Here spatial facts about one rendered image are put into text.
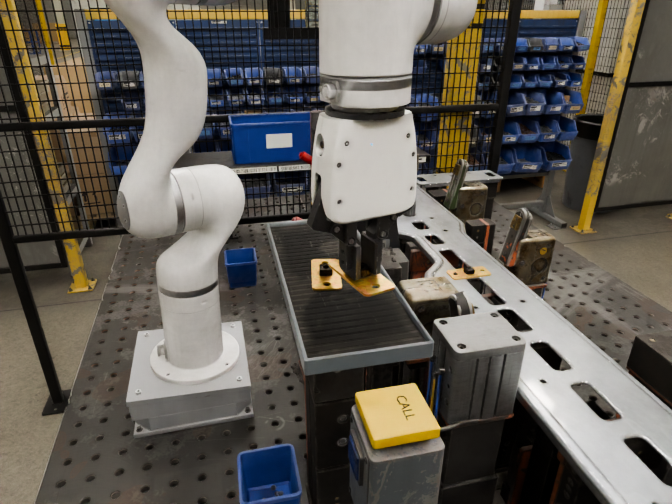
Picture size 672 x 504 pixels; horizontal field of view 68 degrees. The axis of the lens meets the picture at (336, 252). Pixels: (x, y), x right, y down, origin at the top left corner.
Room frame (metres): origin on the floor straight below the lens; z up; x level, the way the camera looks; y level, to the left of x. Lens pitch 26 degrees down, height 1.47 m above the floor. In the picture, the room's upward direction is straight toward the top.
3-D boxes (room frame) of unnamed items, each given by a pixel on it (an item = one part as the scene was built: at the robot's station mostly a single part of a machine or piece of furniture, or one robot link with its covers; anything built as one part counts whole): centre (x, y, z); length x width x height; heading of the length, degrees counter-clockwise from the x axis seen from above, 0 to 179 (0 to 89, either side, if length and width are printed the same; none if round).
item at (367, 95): (0.48, -0.03, 1.41); 0.09 x 0.08 x 0.03; 119
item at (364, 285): (0.48, -0.03, 1.22); 0.08 x 0.04 x 0.01; 29
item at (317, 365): (0.59, 0.01, 1.16); 0.37 x 0.14 x 0.02; 13
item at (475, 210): (1.33, -0.38, 0.87); 0.12 x 0.09 x 0.35; 103
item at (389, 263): (0.75, -0.08, 0.90); 0.05 x 0.05 x 0.40; 13
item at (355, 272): (0.47, -0.01, 1.25); 0.03 x 0.03 x 0.07; 29
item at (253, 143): (1.70, 0.20, 1.09); 0.30 x 0.17 x 0.13; 104
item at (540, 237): (0.99, -0.43, 0.87); 0.12 x 0.09 x 0.35; 103
